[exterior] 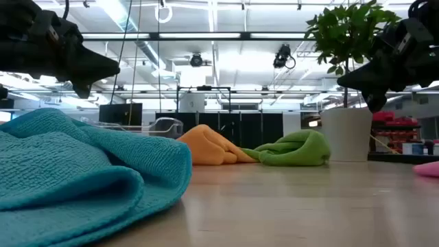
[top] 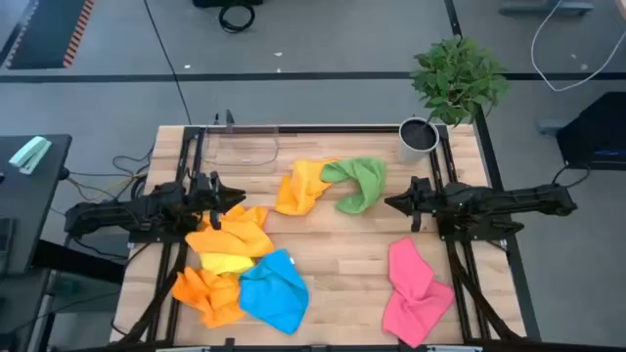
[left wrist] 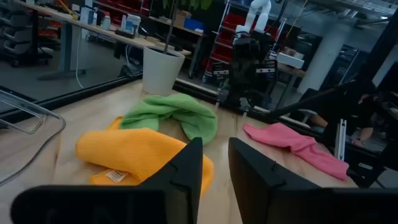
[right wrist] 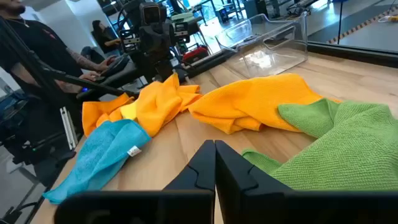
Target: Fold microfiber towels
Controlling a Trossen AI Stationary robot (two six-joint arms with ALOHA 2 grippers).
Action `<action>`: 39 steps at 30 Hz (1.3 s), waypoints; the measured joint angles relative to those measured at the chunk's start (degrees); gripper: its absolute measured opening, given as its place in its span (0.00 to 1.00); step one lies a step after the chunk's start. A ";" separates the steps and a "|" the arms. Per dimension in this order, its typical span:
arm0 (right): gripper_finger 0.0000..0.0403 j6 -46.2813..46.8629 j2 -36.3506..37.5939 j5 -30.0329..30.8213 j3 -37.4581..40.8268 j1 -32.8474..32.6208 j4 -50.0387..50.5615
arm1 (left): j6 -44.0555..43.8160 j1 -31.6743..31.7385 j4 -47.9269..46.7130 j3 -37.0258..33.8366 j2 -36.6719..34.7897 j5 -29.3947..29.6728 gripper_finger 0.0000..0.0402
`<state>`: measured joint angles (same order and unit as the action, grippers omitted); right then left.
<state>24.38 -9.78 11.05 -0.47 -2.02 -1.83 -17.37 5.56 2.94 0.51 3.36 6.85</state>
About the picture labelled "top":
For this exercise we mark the green microfiber towel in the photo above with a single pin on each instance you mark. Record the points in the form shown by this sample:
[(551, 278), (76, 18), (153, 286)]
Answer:
[(364, 183)]

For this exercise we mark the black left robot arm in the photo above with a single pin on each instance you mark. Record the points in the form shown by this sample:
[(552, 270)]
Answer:
[(122, 212)]

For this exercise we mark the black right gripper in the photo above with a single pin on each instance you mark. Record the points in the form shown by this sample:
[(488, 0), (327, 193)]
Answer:
[(425, 200)]

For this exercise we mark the black orange-edged floor mat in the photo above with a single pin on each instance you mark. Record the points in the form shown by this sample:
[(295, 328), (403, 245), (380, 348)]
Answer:
[(44, 29)]

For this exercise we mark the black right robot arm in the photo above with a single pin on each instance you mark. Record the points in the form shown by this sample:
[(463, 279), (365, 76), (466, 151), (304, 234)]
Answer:
[(513, 200)]

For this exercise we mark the black side desk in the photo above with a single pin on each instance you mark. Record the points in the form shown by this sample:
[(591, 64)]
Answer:
[(29, 205)]

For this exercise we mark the black equipment base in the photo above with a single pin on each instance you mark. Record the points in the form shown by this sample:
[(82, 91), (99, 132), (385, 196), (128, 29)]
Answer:
[(227, 2)]

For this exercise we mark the golden orange microfiber towel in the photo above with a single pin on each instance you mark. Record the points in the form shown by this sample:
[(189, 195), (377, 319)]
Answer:
[(300, 188)]

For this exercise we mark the clear plastic bin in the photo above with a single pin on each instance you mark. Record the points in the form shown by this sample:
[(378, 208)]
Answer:
[(239, 146)]

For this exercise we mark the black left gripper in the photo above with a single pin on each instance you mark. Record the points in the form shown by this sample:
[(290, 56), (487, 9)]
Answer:
[(215, 195)]

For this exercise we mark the yellow microfiber towel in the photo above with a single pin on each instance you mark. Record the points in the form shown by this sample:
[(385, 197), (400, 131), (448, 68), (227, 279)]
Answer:
[(222, 263)]

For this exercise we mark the grey desk foot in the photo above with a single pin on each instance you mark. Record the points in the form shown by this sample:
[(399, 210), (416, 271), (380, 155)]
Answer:
[(538, 8)]

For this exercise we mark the black aluminium table frame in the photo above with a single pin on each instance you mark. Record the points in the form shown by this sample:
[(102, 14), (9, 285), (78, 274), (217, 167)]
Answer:
[(342, 129)]

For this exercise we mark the green leafy plant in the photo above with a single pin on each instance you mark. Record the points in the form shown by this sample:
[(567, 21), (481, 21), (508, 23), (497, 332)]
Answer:
[(457, 78)]

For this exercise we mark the blue microfiber towel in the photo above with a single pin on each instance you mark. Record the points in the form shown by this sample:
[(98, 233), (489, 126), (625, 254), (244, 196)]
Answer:
[(274, 293)]

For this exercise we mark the black cabinet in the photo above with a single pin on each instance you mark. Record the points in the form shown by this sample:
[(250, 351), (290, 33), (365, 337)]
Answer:
[(596, 127)]

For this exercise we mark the mint green stapler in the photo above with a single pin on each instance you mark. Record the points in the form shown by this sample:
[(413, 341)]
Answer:
[(29, 154)]

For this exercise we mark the pink microfiber towel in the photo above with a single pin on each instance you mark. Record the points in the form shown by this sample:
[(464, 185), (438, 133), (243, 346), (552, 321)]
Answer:
[(415, 298)]

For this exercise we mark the white plant pot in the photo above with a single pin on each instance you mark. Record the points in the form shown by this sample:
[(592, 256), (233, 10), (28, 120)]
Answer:
[(408, 154)]

